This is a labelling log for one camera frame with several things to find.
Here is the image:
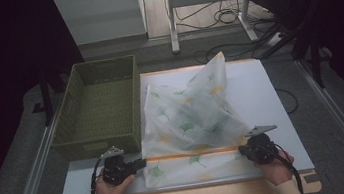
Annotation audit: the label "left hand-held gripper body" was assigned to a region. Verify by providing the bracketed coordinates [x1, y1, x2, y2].
[98, 143, 139, 189]

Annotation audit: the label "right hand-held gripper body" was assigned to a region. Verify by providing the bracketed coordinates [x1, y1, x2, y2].
[243, 122, 283, 167]

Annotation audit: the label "green woven basket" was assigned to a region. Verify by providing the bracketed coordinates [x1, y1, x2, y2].
[40, 54, 151, 165]

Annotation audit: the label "white leaf-print laundry bag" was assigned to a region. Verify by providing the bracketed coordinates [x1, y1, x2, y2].
[128, 47, 259, 191]

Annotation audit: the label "person's right hand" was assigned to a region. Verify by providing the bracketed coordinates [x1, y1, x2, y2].
[252, 148, 298, 190]

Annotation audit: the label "black tape piece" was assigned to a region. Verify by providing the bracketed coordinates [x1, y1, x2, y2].
[303, 173, 320, 184]

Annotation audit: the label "dark stand leg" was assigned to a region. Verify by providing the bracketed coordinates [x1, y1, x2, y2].
[306, 31, 327, 90]
[36, 71, 57, 128]

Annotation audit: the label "white power strip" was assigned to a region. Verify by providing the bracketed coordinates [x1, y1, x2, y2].
[265, 31, 286, 48]

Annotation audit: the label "white metal stand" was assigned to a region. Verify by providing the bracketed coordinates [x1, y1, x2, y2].
[164, 0, 266, 56]

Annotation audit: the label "grey cabinet panel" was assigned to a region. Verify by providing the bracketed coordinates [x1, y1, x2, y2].
[53, 0, 151, 55]

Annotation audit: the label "left hand-held gripper cable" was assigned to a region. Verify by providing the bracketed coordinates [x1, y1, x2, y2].
[84, 156, 111, 194]

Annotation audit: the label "hand-held gripper cable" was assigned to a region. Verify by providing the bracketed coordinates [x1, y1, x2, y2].
[84, 156, 111, 194]
[260, 139, 306, 194]

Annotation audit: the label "right hand-held gripper cable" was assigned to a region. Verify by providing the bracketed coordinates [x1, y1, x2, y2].
[260, 139, 306, 194]

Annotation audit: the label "black cable loop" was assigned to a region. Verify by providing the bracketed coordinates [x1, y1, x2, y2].
[274, 85, 300, 116]

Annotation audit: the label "long black floor cables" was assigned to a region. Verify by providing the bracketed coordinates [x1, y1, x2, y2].
[190, 21, 289, 68]

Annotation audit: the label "tangle of black cables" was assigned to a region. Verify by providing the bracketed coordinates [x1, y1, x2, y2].
[173, 0, 274, 34]

